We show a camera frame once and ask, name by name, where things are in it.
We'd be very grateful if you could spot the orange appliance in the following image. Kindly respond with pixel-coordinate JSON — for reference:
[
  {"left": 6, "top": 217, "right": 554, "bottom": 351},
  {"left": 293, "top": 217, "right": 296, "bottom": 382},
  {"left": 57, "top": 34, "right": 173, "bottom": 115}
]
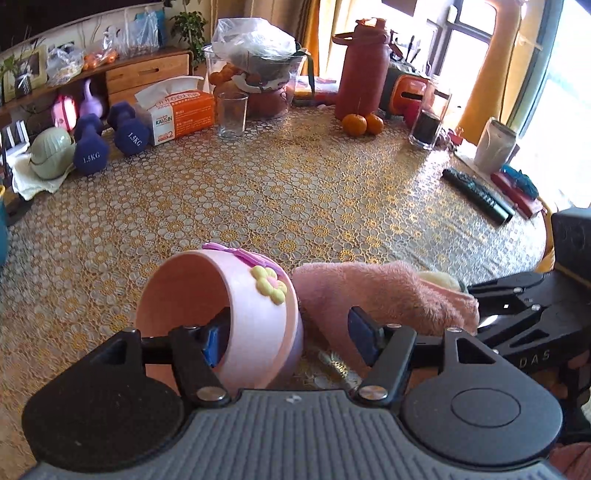
[{"left": 379, "top": 60, "right": 435, "bottom": 117}]

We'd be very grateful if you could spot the white tumbler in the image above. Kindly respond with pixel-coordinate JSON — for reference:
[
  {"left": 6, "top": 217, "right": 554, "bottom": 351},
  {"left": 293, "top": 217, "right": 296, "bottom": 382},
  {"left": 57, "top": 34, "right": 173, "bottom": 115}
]
[{"left": 473, "top": 116, "right": 519, "bottom": 175}]

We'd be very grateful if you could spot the pink lantern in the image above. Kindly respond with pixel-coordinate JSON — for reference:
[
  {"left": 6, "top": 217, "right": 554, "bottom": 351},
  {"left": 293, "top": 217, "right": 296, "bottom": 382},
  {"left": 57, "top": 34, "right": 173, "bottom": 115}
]
[{"left": 51, "top": 94, "right": 77, "bottom": 134}]

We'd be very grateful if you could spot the red flat box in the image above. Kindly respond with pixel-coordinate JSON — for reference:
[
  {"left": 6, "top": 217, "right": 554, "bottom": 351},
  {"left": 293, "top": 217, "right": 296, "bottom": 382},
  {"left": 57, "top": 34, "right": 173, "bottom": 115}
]
[{"left": 489, "top": 171, "right": 547, "bottom": 220}]

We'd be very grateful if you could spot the wooden cabinet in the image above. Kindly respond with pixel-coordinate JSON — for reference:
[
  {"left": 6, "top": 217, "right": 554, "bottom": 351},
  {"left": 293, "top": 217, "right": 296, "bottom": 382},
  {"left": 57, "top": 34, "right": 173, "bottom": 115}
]
[{"left": 0, "top": 46, "right": 197, "bottom": 125}]

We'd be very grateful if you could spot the cream plush item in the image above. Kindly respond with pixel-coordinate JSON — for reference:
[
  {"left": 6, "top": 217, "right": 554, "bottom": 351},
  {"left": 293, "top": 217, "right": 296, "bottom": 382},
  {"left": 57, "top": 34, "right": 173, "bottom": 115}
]
[{"left": 417, "top": 270, "right": 462, "bottom": 292}]

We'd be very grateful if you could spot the dark glass jar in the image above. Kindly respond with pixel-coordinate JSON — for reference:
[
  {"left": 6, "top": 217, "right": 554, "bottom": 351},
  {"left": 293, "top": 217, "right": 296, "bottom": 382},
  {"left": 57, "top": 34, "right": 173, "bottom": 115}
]
[{"left": 408, "top": 88, "right": 453, "bottom": 151}]

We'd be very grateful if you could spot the brown ceramic pot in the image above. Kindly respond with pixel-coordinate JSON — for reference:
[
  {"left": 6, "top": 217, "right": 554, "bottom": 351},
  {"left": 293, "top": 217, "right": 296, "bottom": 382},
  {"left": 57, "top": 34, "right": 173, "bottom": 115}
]
[{"left": 235, "top": 75, "right": 298, "bottom": 118}]

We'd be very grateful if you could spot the yellow curtain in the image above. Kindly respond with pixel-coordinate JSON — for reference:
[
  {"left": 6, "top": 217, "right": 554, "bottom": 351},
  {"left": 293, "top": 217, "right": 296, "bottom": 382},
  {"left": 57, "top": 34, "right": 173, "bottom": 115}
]
[{"left": 457, "top": 0, "right": 561, "bottom": 139}]

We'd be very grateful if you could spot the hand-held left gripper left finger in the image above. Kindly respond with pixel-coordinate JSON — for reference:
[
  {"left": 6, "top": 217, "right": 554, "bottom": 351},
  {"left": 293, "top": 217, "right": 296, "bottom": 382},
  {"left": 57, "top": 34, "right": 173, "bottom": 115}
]
[{"left": 107, "top": 306, "right": 232, "bottom": 408}]

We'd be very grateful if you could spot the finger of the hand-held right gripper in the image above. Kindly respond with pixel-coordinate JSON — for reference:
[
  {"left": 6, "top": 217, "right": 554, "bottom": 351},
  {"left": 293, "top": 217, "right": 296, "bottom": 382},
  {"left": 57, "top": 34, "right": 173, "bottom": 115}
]
[
  {"left": 465, "top": 271, "right": 555, "bottom": 307},
  {"left": 475, "top": 300, "right": 583, "bottom": 348}
]

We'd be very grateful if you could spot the lilac kettlebell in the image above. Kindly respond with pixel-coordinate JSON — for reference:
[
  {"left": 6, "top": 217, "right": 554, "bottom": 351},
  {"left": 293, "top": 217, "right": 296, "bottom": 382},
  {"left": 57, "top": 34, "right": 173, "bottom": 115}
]
[{"left": 79, "top": 78, "right": 108, "bottom": 119}]

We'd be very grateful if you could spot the pink fluffy towel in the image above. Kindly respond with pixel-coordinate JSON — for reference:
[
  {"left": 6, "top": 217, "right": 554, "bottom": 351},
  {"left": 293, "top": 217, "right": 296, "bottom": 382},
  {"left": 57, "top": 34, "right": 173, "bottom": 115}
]
[{"left": 291, "top": 260, "right": 481, "bottom": 337}]

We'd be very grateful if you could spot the plastic bag with oranges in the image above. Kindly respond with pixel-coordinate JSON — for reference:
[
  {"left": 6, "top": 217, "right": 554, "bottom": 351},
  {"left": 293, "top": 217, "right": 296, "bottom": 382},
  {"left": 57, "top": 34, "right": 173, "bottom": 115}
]
[{"left": 45, "top": 41, "right": 120, "bottom": 86}]

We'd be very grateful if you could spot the clear drinking glass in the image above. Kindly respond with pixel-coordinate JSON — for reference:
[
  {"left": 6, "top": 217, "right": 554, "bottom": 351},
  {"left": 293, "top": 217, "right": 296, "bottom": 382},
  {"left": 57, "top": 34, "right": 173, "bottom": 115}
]
[{"left": 216, "top": 91, "right": 250, "bottom": 141}]

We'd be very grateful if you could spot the red water bottle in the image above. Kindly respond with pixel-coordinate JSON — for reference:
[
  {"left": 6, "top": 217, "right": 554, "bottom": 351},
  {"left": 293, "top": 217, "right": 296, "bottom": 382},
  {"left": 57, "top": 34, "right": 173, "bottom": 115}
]
[{"left": 331, "top": 17, "right": 394, "bottom": 121}]

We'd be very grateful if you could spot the purple dumbbell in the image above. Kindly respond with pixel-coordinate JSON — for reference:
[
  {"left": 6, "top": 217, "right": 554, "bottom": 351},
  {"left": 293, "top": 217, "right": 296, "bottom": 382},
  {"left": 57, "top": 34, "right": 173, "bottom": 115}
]
[
  {"left": 73, "top": 113, "right": 110, "bottom": 176},
  {"left": 107, "top": 102, "right": 152, "bottom": 157}
]

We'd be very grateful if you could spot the blue crinkled item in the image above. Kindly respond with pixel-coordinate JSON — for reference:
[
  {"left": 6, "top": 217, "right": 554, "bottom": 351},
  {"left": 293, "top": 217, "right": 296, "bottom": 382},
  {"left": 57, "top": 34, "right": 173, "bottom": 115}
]
[{"left": 501, "top": 163, "right": 540, "bottom": 197}]

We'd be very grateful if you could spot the white cloth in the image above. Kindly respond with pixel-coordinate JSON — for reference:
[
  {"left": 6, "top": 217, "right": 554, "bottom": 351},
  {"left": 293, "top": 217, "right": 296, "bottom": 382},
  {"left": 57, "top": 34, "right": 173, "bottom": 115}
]
[{"left": 10, "top": 151, "right": 76, "bottom": 201}]

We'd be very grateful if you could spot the teal container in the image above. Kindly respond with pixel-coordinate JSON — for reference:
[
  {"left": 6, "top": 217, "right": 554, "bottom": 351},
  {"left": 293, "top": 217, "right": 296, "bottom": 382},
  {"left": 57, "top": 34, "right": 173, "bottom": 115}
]
[{"left": 0, "top": 185, "right": 10, "bottom": 268}]

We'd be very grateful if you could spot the pink bowl with flower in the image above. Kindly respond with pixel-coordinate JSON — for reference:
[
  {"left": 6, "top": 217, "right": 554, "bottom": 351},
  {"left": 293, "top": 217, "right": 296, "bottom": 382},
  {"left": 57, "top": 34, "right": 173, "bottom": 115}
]
[{"left": 135, "top": 243, "right": 305, "bottom": 389}]

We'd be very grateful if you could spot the picture frame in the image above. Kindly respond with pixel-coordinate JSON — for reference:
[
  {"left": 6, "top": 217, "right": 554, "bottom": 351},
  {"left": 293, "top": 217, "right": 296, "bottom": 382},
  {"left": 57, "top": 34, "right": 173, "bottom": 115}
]
[{"left": 0, "top": 44, "right": 49, "bottom": 104}]

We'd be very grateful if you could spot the orange tissue box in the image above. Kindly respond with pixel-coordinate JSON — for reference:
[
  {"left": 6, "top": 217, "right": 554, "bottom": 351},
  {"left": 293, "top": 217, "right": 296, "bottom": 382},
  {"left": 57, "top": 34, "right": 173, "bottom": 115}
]
[{"left": 134, "top": 76, "right": 217, "bottom": 147}]

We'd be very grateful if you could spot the clear container of oranges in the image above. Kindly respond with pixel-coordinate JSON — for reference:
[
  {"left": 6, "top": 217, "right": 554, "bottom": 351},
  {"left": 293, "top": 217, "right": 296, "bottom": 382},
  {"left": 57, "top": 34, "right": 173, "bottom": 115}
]
[{"left": 202, "top": 44, "right": 245, "bottom": 97}]

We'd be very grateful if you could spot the green lidded pot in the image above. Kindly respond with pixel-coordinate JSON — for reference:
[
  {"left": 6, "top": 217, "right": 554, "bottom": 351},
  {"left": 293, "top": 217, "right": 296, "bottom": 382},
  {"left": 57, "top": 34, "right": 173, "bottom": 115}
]
[{"left": 28, "top": 126, "right": 76, "bottom": 181}]

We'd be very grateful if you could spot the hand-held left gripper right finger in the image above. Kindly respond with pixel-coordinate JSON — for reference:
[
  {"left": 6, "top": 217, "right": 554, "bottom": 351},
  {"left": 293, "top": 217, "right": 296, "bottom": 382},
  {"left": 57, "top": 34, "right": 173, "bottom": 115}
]
[{"left": 347, "top": 306, "right": 498, "bottom": 403}]

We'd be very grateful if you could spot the clear plastic bag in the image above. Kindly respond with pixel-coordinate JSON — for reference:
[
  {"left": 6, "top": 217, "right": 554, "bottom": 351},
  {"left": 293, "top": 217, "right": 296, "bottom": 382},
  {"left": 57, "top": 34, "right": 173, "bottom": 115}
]
[{"left": 211, "top": 17, "right": 297, "bottom": 73}]

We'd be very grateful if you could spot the dark mixing bowl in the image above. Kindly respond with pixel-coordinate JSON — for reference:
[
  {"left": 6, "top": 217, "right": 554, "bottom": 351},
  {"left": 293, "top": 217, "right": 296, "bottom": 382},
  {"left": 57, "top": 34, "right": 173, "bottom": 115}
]
[{"left": 226, "top": 42, "right": 308, "bottom": 89}]

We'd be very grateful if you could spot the blue plastic bag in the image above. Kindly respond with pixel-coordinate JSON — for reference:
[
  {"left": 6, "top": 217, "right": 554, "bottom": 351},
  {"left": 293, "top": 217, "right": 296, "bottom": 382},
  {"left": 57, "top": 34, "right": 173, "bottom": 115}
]
[{"left": 113, "top": 10, "right": 167, "bottom": 57}]

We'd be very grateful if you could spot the black remote control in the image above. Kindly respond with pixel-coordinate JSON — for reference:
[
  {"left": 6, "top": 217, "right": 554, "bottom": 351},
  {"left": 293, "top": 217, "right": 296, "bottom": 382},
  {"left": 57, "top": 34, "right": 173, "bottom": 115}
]
[{"left": 441, "top": 167, "right": 516, "bottom": 227}]

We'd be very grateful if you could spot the green potted plant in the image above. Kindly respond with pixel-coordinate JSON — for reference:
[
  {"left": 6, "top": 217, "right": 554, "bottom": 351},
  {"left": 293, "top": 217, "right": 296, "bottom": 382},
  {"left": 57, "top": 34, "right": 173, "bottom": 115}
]
[{"left": 171, "top": 10, "right": 208, "bottom": 70}]

